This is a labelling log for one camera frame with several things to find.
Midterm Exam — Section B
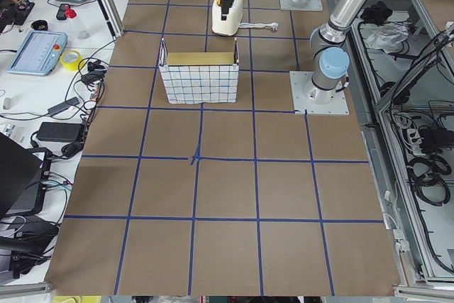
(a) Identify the white two-slot toaster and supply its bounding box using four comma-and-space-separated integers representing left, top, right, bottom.
211, 0, 243, 36

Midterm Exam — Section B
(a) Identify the yellow tape roll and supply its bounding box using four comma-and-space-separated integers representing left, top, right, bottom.
59, 50, 85, 71

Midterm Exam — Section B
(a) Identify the blue teach pendant near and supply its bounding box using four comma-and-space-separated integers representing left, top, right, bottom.
7, 31, 67, 76

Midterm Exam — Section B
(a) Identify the black power adapter brick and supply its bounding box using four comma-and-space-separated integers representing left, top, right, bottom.
36, 122, 84, 143

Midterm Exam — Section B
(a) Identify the black laptop computer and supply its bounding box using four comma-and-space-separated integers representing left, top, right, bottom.
1, 134, 51, 217

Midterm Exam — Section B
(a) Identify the white power cord with plug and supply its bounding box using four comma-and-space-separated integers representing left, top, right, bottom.
238, 22, 279, 31

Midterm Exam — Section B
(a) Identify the wire basket with wooden insert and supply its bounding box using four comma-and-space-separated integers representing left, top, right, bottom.
159, 39, 240, 104

